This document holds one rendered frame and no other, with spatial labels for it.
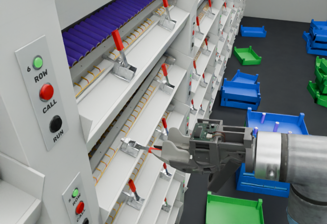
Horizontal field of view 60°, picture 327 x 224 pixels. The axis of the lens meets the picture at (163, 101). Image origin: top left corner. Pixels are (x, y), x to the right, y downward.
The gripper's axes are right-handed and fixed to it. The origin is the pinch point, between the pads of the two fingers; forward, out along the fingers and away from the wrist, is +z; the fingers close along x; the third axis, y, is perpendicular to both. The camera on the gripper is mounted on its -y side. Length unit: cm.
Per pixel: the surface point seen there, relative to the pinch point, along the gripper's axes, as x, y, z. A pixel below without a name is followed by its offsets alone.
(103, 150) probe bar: 5.5, 3.8, 9.9
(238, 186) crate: -75, -97, -7
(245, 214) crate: -60, -101, -13
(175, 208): -41, -80, 20
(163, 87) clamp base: -25.6, 0.9, 7.3
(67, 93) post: 19.3, 27.1, -0.1
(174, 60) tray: -40.5, 2.6, 8.1
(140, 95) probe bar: -16.2, 4.0, 10.2
